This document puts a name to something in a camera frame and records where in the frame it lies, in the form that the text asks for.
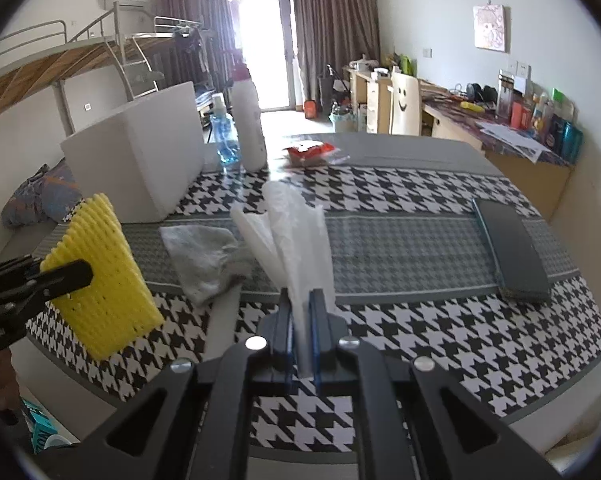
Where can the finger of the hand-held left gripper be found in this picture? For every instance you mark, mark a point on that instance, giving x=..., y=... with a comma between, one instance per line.
x=65, y=276
x=10, y=267

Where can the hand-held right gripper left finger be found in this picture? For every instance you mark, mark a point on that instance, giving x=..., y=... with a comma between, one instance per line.
x=283, y=340

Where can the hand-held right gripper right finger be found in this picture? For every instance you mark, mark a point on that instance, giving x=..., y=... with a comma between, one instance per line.
x=321, y=340

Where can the yellow foam net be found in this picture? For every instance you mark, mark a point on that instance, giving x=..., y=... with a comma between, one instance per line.
x=105, y=285

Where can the white plastic bag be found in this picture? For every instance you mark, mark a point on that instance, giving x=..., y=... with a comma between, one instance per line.
x=300, y=240

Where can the grey cloth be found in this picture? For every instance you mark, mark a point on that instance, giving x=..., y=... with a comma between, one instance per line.
x=200, y=260

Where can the white foam box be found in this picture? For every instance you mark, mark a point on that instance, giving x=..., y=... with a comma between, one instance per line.
x=130, y=160

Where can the person's left hand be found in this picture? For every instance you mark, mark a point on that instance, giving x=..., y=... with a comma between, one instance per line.
x=3, y=380

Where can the blue plaid quilt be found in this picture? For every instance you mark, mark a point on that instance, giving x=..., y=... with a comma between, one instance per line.
x=35, y=195

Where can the teal printed carton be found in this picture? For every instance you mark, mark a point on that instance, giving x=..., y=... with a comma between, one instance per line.
x=38, y=417

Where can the red snack packet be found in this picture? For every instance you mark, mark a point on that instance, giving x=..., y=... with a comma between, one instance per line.
x=308, y=152

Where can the grey metal bunk bed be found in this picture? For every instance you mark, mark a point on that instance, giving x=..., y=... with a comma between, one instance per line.
x=45, y=67
x=180, y=24

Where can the blue spray bottle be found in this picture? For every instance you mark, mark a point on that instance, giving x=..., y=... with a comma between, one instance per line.
x=223, y=135

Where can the black phone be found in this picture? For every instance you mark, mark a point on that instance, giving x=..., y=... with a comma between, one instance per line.
x=515, y=252

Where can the white pump bottle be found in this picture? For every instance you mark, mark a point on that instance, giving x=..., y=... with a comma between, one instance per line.
x=248, y=125

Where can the white waste bin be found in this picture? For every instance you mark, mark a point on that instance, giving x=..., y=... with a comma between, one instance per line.
x=341, y=120

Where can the white carton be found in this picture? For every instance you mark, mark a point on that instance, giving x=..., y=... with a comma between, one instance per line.
x=363, y=115

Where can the orange canister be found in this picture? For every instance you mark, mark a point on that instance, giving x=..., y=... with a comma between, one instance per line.
x=310, y=108

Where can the wooden desk patterned cover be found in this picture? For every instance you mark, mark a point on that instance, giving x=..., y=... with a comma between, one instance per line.
x=530, y=180

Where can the dark hanging clothes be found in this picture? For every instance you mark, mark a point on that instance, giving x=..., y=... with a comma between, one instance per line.
x=190, y=42

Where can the yellow object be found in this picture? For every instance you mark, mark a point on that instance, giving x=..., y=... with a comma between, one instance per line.
x=473, y=106

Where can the white papers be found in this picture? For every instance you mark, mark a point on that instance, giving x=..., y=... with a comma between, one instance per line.
x=510, y=135

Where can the green packet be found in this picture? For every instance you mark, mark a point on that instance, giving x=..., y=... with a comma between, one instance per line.
x=406, y=64

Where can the glass balcony door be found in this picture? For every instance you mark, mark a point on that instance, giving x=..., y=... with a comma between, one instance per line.
x=260, y=50

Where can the black headphones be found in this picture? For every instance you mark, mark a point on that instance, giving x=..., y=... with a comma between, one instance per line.
x=480, y=91

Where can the orange box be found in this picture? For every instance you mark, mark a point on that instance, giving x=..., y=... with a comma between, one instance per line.
x=516, y=115

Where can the grey brown curtain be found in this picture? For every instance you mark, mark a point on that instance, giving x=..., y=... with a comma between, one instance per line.
x=330, y=35
x=190, y=5

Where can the clear water bottle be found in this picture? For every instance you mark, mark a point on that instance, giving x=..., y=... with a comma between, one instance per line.
x=504, y=92

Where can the dark navy bottle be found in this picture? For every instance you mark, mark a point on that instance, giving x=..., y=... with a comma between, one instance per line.
x=555, y=132

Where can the teal bottle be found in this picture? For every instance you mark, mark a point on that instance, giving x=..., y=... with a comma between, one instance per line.
x=571, y=142

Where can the black metal frame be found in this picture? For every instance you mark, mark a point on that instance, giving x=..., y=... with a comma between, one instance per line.
x=333, y=82

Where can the double wall socket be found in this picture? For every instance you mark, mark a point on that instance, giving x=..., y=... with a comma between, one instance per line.
x=520, y=67

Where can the pink wall poster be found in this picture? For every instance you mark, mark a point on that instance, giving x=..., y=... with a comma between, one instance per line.
x=490, y=27

